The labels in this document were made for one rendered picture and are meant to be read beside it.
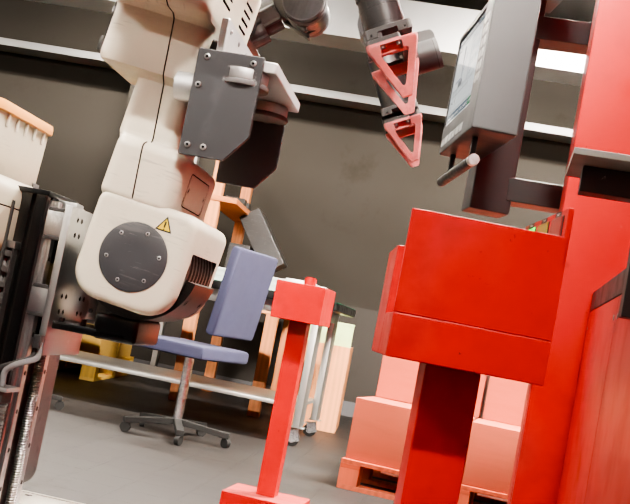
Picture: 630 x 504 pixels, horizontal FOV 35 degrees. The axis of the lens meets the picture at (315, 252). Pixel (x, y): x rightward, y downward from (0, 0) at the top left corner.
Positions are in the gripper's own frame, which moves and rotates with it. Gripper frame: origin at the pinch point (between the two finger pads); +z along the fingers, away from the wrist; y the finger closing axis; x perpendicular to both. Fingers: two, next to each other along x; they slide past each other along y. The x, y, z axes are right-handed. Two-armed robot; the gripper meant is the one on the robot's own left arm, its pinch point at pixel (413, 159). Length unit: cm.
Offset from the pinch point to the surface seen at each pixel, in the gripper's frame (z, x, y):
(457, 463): 45, 7, -68
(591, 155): 12.5, -23.5, -29.5
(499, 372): 37, 1, -75
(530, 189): -4, -34, 120
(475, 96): -25, -22, 78
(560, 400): 52, -18, 64
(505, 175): -10, -28, 120
